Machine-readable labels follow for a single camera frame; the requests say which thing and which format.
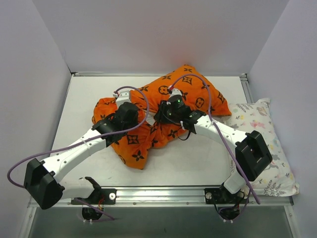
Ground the orange patterned plush pillowcase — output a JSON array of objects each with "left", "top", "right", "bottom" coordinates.
[{"left": 91, "top": 64, "right": 232, "bottom": 170}]

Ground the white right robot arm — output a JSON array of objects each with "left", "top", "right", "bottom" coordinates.
[{"left": 154, "top": 96, "right": 272, "bottom": 203}]

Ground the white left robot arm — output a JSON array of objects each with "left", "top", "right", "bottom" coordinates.
[{"left": 24, "top": 102, "right": 138, "bottom": 210}]

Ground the white floral deer pillow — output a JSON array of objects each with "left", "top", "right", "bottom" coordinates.
[{"left": 222, "top": 98, "right": 299, "bottom": 197}]

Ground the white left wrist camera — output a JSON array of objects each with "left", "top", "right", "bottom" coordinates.
[{"left": 113, "top": 90, "right": 131, "bottom": 108}]

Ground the aluminium back frame rail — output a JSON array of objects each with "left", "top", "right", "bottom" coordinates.
[{"left": 71, "top": 72, "right": 248, "bottom": 78}]

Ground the aluminium frame rail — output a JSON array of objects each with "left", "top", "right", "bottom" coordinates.
[
  {"left": 27, "top": 186, "right": 294, "bottom": 208},
  {"left": 71, "top": 72, "right": 248, "bottom": 78},
  {"left": 239, "top": 73, "right": 255, "bottom": 103}
]

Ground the aluminium right frame rail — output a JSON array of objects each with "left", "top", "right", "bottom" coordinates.
[{"left": 239, "top": 73, "right": 255, "bottom": 103}]

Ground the aluminium front frame rail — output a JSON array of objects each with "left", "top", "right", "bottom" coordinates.
[{"left": 27, "top": 186, "right": 294, "bottom": 208}]

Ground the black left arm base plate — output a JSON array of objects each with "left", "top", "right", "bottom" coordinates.
[{"left": 70, "top": 188, "right": 117, "bottom": 205}]

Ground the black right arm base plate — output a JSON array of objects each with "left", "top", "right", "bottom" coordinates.
[{"left": 204, "top": 187, "right": 247, "bottom": 205}]

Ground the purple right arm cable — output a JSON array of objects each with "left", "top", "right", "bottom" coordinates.
[{"left": 170, "top": 74, "right": 261, "bottom": 221}]

